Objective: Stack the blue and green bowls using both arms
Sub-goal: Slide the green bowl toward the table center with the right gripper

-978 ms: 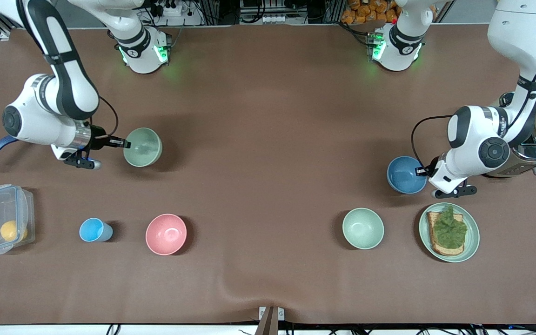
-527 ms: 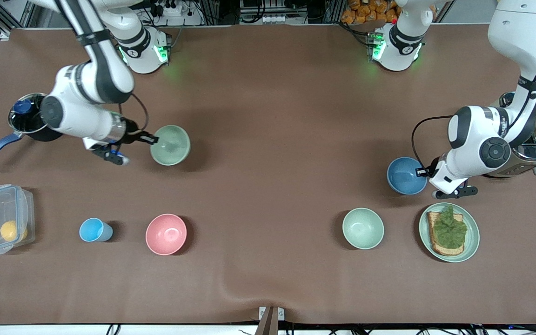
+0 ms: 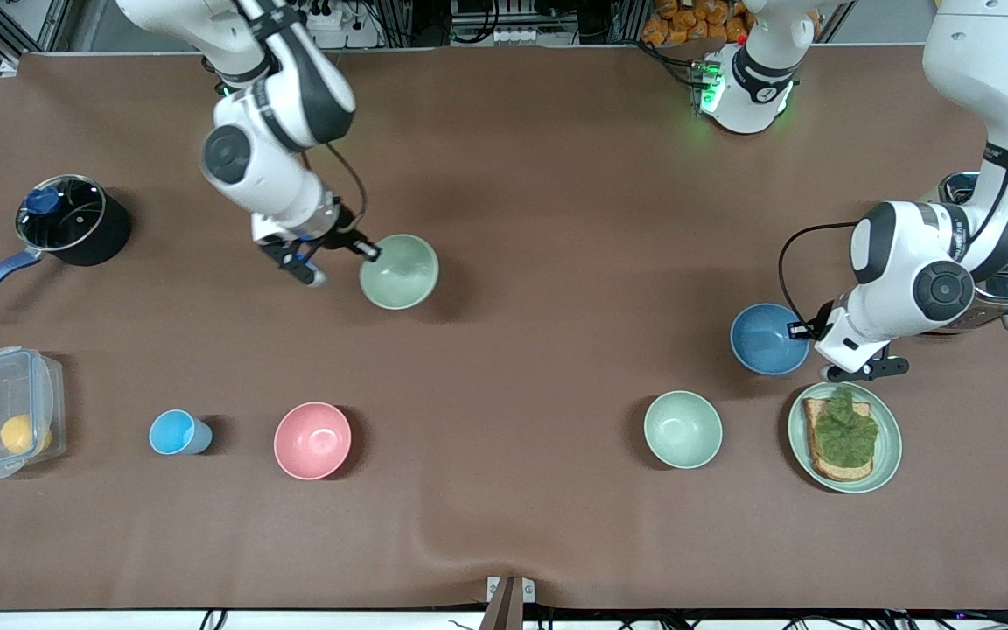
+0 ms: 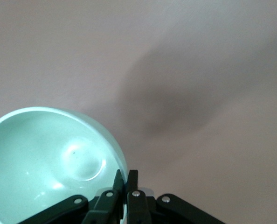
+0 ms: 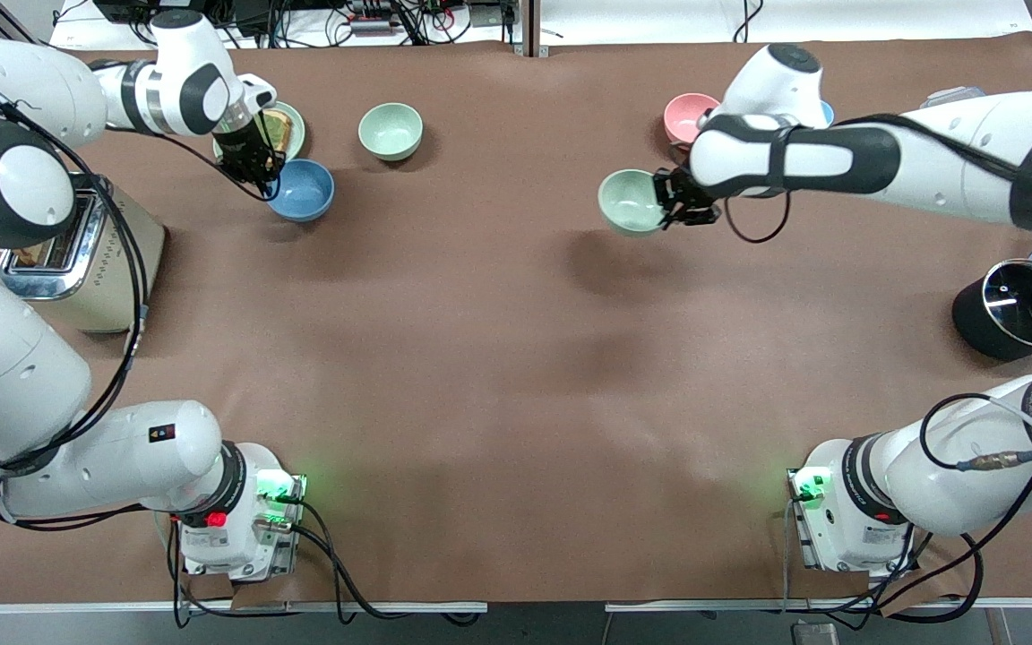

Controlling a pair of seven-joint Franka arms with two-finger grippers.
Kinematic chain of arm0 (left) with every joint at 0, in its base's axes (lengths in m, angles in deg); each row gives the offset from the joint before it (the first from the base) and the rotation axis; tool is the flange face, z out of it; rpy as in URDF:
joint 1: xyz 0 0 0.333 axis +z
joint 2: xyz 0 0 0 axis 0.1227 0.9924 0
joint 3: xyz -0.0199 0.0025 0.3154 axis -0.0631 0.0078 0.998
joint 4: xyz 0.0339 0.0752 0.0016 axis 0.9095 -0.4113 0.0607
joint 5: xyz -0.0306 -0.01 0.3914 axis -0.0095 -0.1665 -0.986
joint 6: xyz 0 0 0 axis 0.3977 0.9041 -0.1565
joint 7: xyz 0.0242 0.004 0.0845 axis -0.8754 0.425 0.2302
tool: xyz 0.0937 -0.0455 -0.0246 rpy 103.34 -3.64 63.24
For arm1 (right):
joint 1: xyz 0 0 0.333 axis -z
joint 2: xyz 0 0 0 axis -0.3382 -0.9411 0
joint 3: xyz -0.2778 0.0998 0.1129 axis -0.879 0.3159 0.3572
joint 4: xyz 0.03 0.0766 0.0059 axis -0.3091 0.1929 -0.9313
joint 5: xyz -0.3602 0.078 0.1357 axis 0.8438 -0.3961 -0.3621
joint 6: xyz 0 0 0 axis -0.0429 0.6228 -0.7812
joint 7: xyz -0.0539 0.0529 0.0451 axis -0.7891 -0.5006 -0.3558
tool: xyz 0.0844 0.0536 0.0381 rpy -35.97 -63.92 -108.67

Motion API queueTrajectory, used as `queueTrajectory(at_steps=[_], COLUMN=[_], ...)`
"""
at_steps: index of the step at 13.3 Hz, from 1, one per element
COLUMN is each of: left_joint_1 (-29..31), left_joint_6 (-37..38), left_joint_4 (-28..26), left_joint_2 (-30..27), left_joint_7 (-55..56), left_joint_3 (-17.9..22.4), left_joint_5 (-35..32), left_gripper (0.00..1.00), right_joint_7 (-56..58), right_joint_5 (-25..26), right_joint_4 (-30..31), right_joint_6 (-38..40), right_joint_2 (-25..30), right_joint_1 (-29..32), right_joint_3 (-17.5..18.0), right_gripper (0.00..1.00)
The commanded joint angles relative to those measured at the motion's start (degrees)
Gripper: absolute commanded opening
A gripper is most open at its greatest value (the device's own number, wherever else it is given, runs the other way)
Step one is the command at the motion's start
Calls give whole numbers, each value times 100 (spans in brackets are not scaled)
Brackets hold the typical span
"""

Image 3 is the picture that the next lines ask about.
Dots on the white power strip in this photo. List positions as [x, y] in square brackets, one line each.
[342, 26]

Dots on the blue bowl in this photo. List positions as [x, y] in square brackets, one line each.
[766, 341]

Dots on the pink bowl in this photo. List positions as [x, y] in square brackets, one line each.
[312, 441]

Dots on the slice of toast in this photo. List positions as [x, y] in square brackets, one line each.
[819, 446]

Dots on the green plate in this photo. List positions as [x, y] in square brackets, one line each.
[889, 446]

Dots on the glass pot lid blue knob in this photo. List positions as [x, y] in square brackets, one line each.
[62, 219]

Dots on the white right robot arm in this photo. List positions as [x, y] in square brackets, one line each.
[276, 114]

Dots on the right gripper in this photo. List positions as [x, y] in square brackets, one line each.
[346, 234]

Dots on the green lettuce leaf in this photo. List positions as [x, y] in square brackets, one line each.
[847, 433]

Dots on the metal table clamp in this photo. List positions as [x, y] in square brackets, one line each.
[510, 599]

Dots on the light blue plastic cup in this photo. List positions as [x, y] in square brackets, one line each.
[173, 432]

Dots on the pale green bowl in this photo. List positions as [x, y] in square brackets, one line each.
[683, 430]

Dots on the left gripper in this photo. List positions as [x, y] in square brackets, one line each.
[810, 329]

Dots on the yellow lemon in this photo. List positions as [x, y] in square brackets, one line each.
[21, 434]

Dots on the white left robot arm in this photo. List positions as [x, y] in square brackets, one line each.
[915, 262]

